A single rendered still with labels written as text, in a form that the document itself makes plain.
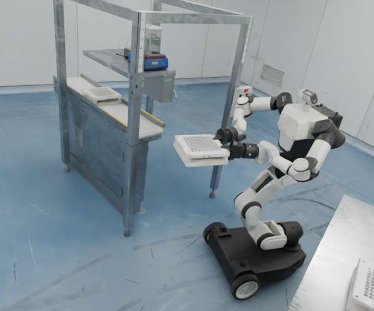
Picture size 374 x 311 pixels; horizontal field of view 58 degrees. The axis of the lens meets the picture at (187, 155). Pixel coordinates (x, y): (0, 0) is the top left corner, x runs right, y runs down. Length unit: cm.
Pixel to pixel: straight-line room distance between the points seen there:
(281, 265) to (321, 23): 407
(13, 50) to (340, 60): 465
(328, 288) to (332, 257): 20
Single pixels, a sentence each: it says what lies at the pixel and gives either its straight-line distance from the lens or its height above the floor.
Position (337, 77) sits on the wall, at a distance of 558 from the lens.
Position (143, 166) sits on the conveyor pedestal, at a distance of 276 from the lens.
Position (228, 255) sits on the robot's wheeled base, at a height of 19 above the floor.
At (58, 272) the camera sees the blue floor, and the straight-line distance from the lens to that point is 259.
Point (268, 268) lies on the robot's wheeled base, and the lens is 254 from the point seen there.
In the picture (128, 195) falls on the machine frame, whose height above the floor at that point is 41.
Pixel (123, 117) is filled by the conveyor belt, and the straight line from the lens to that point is 267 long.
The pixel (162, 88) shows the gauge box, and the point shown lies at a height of 117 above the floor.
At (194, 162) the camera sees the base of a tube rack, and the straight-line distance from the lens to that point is 181.
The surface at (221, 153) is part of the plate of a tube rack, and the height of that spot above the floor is 105.
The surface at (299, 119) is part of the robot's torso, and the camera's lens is 207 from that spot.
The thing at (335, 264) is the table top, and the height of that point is 86.
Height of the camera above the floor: 189
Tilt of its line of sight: 28 degrees down
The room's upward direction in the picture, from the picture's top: 8 degrees clockwise
